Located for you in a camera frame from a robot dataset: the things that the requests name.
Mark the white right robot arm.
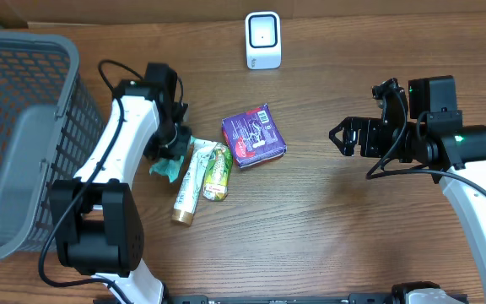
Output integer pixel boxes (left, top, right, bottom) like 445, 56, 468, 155
329, 75, 486, 300

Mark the purple sanitary pad pack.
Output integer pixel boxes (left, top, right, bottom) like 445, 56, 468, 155
221, 104, 287, 169

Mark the green yellow snack pouch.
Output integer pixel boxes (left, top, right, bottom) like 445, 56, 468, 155
202, 143, 233, 201

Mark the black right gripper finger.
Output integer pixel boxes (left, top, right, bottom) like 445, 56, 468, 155
329, 131, 353, 156
329, 117, 353, 137

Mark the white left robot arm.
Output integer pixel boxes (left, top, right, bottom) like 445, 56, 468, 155
38, 62, 223, 303

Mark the teal packet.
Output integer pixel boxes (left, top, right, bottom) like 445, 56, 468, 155
149, 156, 184, 183

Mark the white tube gold cap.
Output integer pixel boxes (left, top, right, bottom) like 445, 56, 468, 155
171, 139, 217, 226

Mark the grey plastic mesh basket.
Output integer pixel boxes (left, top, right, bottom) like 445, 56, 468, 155
0, 31, 105, 260

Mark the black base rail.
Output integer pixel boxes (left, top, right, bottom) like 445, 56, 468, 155
164, 293, 402, 304

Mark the white barcode scanner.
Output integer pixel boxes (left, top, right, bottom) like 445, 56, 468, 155
245, 11, 282, 70

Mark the brown cardboard backdrop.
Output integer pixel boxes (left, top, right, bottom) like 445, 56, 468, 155
0, 0, 486, 28

